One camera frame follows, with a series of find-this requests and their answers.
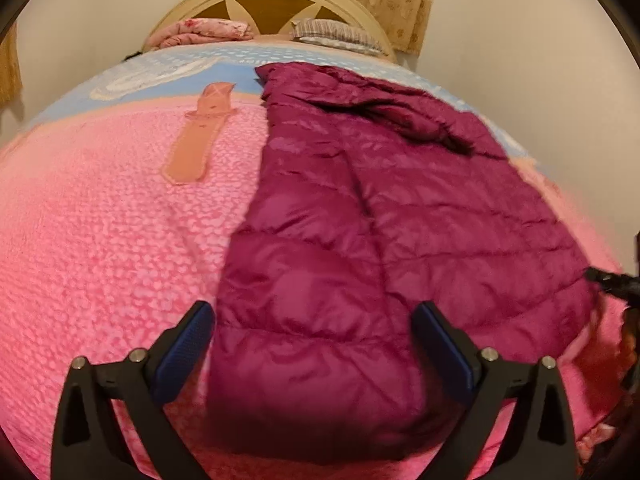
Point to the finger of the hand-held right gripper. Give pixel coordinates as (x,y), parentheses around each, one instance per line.
(617,284)

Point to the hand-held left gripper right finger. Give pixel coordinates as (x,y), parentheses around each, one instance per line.
(444,355)

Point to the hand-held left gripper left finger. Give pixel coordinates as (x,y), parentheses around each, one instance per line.
(184,350)

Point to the magenta puffer jacket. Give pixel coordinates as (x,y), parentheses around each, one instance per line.
(350,260)

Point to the printed pink blue blanket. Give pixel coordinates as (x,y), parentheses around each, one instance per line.
(100,235)

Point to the black cloth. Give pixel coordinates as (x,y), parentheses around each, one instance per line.
(132,56)

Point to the folded pink floral quilt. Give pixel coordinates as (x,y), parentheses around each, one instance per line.
(200,32)

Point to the peach bed sheet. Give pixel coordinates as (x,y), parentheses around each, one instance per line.
(275,40)

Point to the striped pillow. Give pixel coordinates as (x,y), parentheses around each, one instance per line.
(335,35)

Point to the beige patterned curtain panel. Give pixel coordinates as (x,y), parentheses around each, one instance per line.
(400,5)

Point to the cream wooden headboard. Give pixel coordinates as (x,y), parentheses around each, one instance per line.
(270,5)

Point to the beige patterned wall curtain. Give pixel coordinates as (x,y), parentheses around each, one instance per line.
(9,70)

